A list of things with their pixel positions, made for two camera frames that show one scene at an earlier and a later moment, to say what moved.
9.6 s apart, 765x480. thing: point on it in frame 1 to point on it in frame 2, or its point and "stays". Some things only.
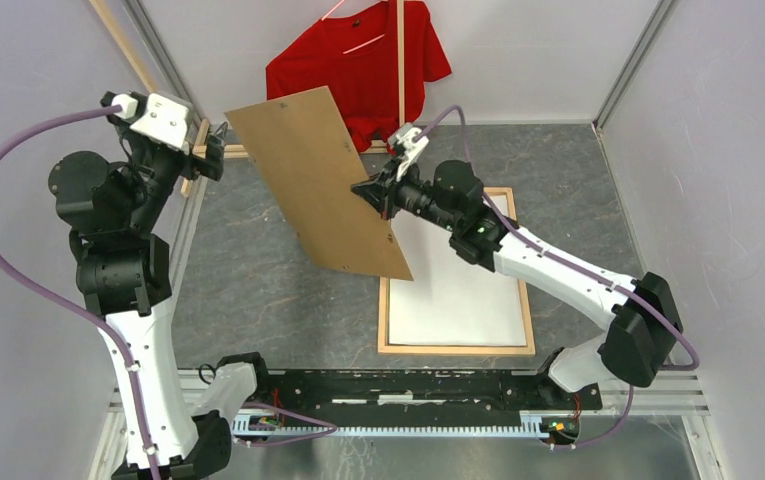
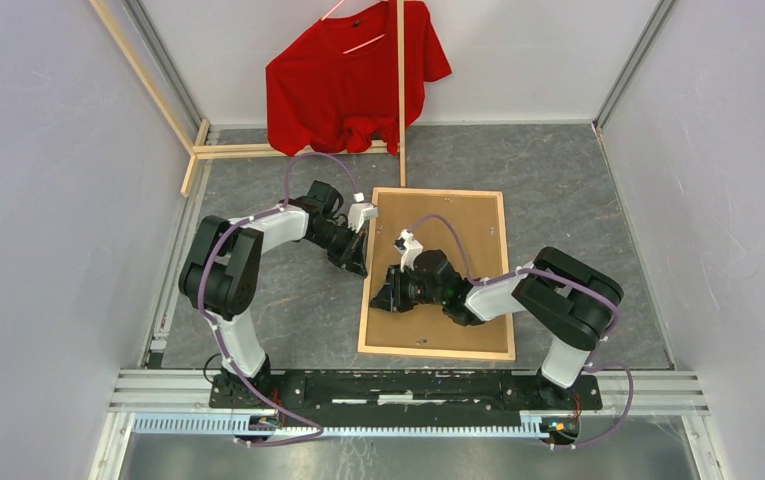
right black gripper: (383, 193) to (390, 297)
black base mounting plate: (418, 394) stays
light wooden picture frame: (385, 349) to (508, 356)
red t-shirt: (353, 53) stays
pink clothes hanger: (359, 45) stays
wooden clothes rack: (232, 151) stays
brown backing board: (312, 162) to (425, 326)
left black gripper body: (197, 164) to (345, 243)
